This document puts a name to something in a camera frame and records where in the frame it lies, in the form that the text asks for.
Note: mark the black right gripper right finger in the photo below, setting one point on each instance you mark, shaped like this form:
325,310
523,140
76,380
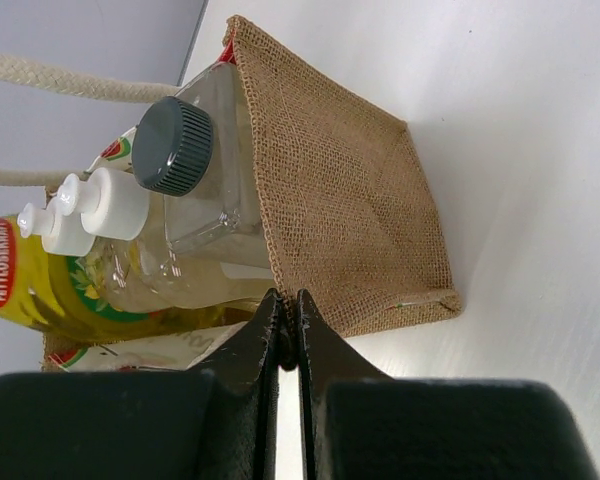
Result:
359,423

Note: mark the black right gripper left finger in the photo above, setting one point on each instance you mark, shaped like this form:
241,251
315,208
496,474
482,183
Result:
215,420

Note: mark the dark cap clear square bottle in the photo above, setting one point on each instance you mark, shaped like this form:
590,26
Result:
203,242

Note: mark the red cap yellow bottle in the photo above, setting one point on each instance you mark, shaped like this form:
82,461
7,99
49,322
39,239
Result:
39,290

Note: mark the white cap amber bottle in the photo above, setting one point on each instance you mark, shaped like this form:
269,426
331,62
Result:
115,220
83,256

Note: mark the jute canvas bag with strawberries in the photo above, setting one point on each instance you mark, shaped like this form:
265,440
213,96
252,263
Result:
346,209

